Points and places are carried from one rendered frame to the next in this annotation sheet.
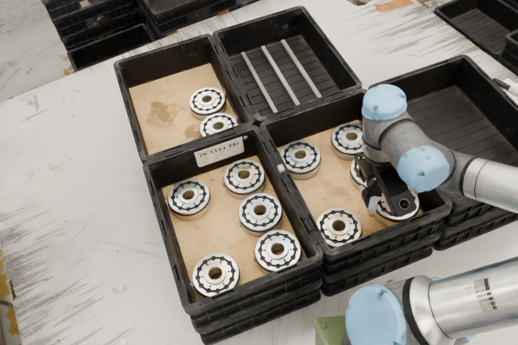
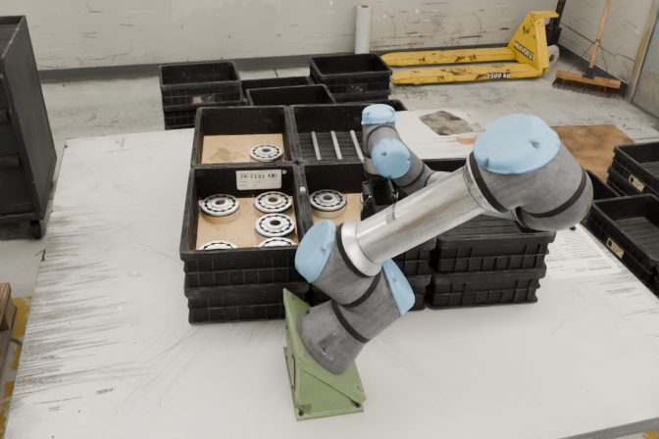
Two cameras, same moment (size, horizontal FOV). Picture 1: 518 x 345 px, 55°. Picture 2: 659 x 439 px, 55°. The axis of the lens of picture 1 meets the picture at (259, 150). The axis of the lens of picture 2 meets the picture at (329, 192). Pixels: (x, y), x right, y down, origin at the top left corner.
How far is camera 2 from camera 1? 76 cm
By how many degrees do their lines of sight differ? 20
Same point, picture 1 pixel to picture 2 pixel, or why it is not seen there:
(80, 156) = (142, 184)
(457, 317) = (370, 231)
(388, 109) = (377, 115)
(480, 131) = (499, 220)
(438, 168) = (397, 152)
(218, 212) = (240, 223)
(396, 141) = (376, 135)
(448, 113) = not seen: hidden behind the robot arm
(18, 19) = (132, 120)
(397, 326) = (327, 236)
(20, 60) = not seen: hidden behind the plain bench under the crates
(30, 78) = not seen: hidden behind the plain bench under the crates
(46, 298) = (69, 267)
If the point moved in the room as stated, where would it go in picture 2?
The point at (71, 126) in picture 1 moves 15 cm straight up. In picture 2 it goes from (144, 164) to (139, 124)
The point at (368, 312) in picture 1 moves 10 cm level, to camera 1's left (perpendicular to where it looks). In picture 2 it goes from (312, 236) to (261, 230)
